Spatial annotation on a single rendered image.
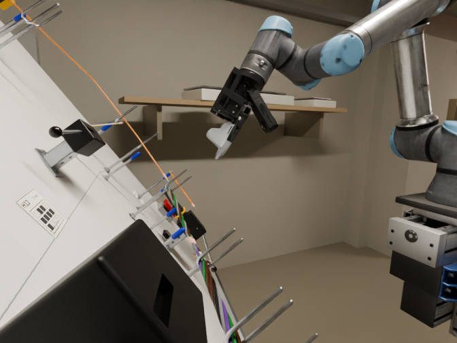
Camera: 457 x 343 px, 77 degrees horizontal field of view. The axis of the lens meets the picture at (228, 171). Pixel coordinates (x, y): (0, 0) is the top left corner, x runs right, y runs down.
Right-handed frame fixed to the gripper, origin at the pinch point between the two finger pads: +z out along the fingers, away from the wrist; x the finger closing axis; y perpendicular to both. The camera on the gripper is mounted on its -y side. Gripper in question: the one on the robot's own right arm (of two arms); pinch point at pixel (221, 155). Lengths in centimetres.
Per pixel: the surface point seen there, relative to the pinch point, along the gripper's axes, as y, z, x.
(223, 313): 0.4, 15.1, 45.9
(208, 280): 1.3, 14.9, 41.0
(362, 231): -214, -19, -217
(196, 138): 0, -17, -174
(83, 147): 20.5, 9.9, 28.1
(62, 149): 23.0, 11.5, 26.9
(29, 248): 16.6, 17.7, 42.8
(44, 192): 20.5, 15.8, 33.2
